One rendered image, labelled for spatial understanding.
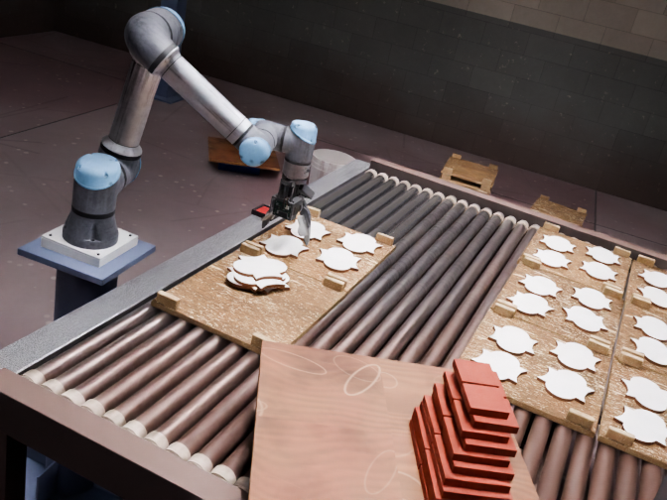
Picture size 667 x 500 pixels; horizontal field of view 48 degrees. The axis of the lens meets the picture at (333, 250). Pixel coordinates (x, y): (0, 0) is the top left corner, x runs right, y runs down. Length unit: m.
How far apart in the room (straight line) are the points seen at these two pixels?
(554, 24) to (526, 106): 0.75
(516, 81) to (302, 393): 5.92
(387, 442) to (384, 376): 0.21
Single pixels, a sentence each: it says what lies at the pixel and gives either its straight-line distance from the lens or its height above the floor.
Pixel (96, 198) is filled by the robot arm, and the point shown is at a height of 1.05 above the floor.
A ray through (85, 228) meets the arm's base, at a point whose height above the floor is 0.96.
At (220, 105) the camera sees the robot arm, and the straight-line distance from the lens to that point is 1.94.
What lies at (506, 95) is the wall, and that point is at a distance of 7.18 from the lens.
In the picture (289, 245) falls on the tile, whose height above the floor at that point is 0.95.
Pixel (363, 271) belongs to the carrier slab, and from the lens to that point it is 2.19.
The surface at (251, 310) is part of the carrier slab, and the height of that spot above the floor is 0.94.
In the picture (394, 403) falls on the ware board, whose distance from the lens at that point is 1.49.
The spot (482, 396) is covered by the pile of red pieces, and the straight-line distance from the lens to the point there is 1.28.
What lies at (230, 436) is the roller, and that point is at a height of 0.92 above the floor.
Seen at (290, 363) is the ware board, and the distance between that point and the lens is 1.52.
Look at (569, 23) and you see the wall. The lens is 7.08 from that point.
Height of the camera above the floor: 1.88
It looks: 25 degrees down
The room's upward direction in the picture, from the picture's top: 13 degrees clockwise
